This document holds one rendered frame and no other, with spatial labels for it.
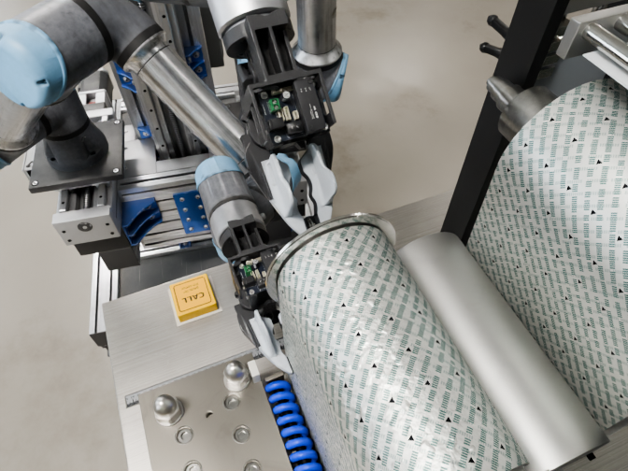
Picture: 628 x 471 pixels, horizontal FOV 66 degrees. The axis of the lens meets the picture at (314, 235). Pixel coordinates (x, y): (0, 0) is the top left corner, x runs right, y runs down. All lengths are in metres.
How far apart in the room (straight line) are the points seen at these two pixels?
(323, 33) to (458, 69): 2.11
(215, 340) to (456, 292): 0.47
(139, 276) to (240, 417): 1.23
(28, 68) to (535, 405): 0.74
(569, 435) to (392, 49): 2.93
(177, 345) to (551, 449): 0.60
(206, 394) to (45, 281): 1.63
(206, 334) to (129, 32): 0.51
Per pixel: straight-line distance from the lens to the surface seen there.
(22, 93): 0.85
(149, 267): 1.86
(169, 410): 0.66
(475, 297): 0.53
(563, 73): 0.67
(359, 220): 0.46
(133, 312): 0.93
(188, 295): 0.89
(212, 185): 0.74
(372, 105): 2.78
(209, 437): 0.68
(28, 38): 0.81
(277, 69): 0.47
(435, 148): 2.57
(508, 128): 0.56
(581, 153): 0.47
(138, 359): 0.89
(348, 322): 0.41
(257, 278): 0.63
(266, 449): 0.66
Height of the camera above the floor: 1.67
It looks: 52 degrees down
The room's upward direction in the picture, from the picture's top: straight up
